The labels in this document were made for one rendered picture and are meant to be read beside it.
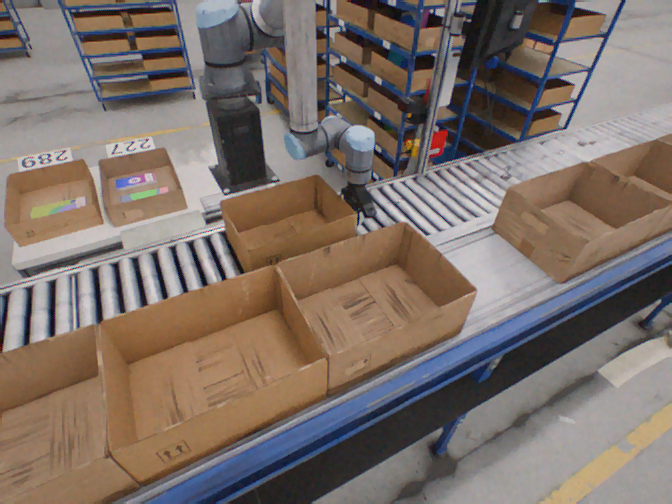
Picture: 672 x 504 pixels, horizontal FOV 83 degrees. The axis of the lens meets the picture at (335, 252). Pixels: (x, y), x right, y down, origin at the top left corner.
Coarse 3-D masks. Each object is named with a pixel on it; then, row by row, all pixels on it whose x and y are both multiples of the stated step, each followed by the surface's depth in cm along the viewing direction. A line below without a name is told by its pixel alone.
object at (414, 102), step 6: (414, 96) 163; (402, 102) 159; (408, 102) 158; (414, 102) 159; (420, 102) 160; (426, 102) 162; (402, 108) 160; (408, 108) 159; (414, 108) 160; (420, 108) 161; (408, 114) 164; (414, 114) 164; (408, 120) 167; (414, 120) 166
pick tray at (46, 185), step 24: (48, 168) 160; (72, 168) 165; (24, 192) 161; (48, 192) 161; (72, 192) 162; (96, 192) 161; (24, 216) 149; (48, 216) 136; (72, 216) 140; (96, 216) 145; (24, 240) 137
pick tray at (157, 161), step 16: (112, 160) 167; (128, 160) 170; (144, 160) 173; (160, 160) 177; (112, 176) 171; (128, 176) 172; (160, 176) 172; (176, 176) 163; (112, 192) 163; (128, 192) 163; (176, 192) 150; (112, 208) 142; (128, 208) 144; (144, 208) 147; (160, 208) 151; (176, 208) 154
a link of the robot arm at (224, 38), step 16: (208, 0) 133; (224, 0) 133; (208, 16) 127; (224, 16) 128; (240, 16) 133; (208, 32) 130; (224, 32) 130; (240, 32) 133; (208, 48) 134; (224, 48) 134; (240, 48) 138
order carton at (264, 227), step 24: (264, 192) 140; (288, 192) 145; (312, 192) 151; (336, 192) 138; (240, 216) 141; (264, 216) 147; (288, 216) 153; (312, 216) 154; (336, 216) 144; (240, 240) 119; (264, 240) 142; (288, 240) 120; (312, 240) 126; (336, 240) 132; (264, 264) 122
